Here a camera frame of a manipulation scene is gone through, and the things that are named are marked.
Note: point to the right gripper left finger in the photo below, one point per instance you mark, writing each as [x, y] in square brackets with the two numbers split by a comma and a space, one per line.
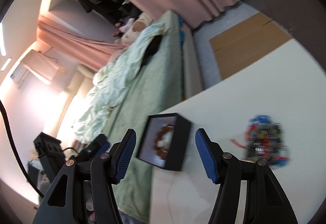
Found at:
[64, 201]

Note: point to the black square jewelry box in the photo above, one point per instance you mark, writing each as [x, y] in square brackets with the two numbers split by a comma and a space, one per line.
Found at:
[164, 141]

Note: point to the pale green duvet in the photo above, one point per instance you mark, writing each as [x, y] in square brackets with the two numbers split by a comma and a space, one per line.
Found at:
[110, 86]

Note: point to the green bed blanket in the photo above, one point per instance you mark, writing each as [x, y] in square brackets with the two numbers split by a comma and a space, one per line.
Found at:
[155, 88]

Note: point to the black garment on bed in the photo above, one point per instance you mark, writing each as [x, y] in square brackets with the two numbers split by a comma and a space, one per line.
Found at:
[151, 50]

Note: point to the teddy bear print pillow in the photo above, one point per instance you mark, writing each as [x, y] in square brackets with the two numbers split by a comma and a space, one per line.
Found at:
[142, 22]

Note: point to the dark hanging clothes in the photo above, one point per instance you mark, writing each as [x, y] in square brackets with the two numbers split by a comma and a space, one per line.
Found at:
[115, 11]

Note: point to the flat brown cardboard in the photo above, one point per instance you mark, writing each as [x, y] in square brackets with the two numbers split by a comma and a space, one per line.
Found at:
[245, 43]

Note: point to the black camera box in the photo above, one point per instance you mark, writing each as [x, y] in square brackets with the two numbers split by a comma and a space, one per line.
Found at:
[50, 154]

